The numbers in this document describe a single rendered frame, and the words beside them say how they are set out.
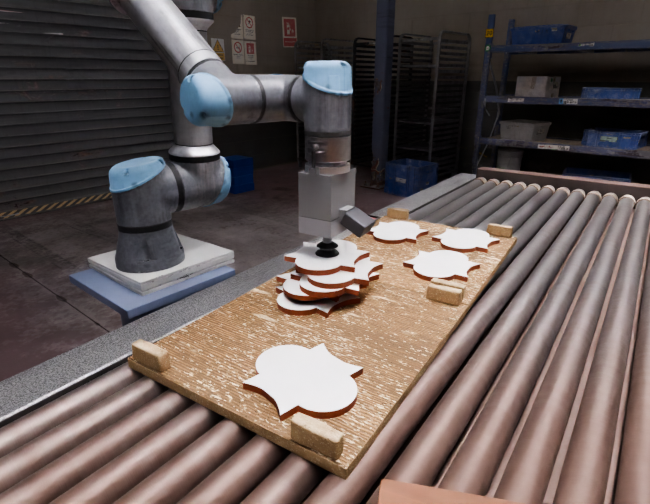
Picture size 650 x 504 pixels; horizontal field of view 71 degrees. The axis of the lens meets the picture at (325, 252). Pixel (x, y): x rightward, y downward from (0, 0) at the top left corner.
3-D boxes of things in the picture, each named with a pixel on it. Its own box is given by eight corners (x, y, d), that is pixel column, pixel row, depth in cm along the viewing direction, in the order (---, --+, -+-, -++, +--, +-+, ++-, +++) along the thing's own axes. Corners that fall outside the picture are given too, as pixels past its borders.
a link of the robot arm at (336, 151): (359, 134, 75) (334, 139, 68) (358, 162, 76) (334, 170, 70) (320, 131, 78) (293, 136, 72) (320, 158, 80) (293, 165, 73)
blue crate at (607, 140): (579, 145, 465) (583, 129, 460) (592, 141, 490) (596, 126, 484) (635, 151, 431) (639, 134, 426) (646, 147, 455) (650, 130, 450)
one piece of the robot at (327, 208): (359, 156, 66) (356, 259, 72) (384, 148, 73) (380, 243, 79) (292, 149, 72) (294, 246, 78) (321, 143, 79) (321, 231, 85)
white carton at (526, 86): (513, 97, 500) (516, 76, 492) (527, 96, 516) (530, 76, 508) (545, 98, 473) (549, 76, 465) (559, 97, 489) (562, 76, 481)
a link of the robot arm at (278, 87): (230, 73, 76) (271, 73, 68) (282, 73, 83) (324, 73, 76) (233, 122, 78) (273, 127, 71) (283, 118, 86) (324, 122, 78)
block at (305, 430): (289, 440, 48) (288, 419, 47) (299, 429, 50) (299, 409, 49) (336, 464, 45) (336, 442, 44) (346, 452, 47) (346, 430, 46)
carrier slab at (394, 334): (128, 367, 63) (126, 357, 62) (300, 269, 95) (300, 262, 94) (346, 481, 45) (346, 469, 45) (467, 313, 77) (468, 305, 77)
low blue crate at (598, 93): (579, 99, 445) (581, 87, 441) (582, 98, 475) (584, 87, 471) (639, 100, 421) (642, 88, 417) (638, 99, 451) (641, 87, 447)
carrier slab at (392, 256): (300, 269, 95) (300, 262, 95) (385, 220, 127) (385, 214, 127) (467, 312, 78) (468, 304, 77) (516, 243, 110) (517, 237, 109)
